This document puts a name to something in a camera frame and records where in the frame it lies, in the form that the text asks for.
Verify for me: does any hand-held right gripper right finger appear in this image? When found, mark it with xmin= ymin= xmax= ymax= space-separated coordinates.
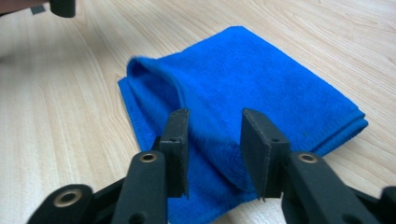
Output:
xmin=241 ymin=107 xmax=382 ymax=224

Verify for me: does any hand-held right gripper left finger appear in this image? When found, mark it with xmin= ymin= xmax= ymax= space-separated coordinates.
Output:
xmin=111 ymin=107 xmax=191 ymax=224

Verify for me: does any blue cloth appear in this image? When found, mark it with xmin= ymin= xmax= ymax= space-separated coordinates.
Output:
xmin=117 ymin=25 xmax=369 ymax=224

